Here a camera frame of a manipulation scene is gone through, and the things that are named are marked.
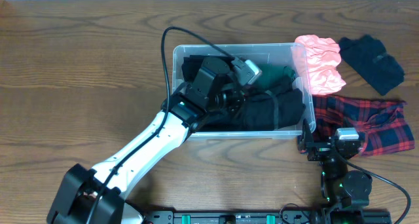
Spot black taped garment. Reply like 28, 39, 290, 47
200, 88, 306, 132

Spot green cloth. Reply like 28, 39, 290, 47
253, 64, 296, 90

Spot dark pants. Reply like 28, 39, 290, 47
181, 55, 233, 90

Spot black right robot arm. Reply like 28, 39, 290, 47
297, 120, 372, 223

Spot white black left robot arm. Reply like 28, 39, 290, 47
46, 56, 260, 223

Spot clear plastic storage bin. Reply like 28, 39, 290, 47
189, 43, 316, 140

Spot red black plaid shirt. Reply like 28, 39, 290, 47
313, 96, 415, 156

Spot pink crumpled garment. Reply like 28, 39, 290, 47
295, 35, 346, 96

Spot black folded garment on table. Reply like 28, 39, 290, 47
338, 35, 405, 96

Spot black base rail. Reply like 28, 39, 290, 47
143, 209, 392, 224

